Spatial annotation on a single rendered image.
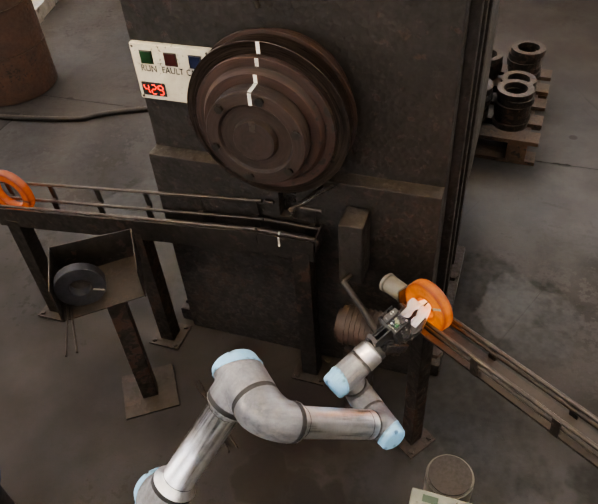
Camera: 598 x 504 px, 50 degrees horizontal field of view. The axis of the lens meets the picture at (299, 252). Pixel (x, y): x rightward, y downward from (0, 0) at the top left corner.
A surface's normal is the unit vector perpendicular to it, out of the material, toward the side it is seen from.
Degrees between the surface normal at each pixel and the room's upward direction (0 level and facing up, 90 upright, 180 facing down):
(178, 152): 0
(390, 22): 90
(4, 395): 0
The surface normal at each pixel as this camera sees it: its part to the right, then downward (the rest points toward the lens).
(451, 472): -0.06, -0.73
